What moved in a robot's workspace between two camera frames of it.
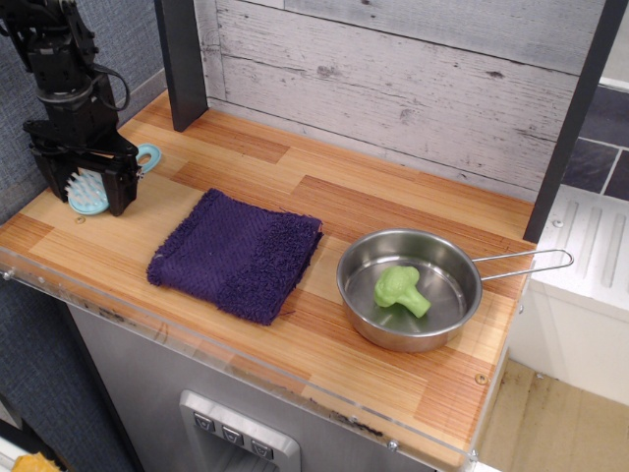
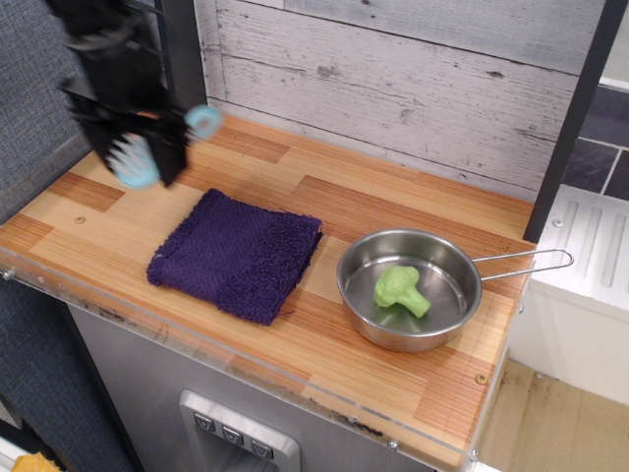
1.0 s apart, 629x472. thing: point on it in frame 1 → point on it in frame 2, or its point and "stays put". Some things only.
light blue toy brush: (85, 192) → (134, 160)
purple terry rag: (240, 257) stays put
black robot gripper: (87, 134) → (121, 88)
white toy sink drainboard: (595, 229) stays put
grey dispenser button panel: (217, 438) stays put
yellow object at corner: (35, 462) stays put
